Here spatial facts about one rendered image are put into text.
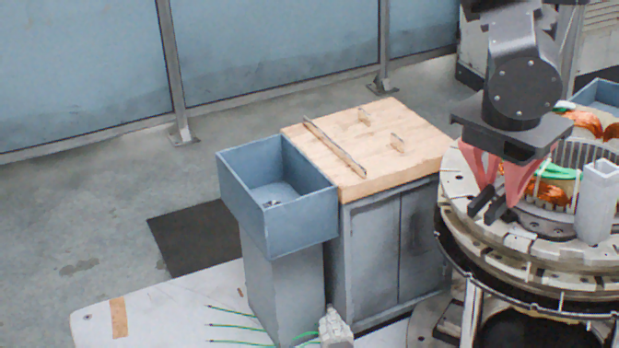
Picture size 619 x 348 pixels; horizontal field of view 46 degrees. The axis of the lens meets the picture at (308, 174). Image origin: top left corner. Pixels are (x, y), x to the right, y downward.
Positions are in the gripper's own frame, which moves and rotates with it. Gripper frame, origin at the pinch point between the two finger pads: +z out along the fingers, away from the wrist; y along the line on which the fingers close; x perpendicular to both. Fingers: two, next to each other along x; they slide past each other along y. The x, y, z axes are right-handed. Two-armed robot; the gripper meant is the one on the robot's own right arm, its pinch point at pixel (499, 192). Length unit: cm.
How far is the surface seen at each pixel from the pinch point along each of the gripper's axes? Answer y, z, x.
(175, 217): -160, 121, 59
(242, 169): -41.6, 15.7, -0.3
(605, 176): 7.5, -1.7, 7.5
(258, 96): -192, 111, 132
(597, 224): 7.8, 4.3, 7.3
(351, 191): -22.4, 11.9, 2.3
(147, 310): -51, 40, -15
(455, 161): -13.1, 7.9, 12.1
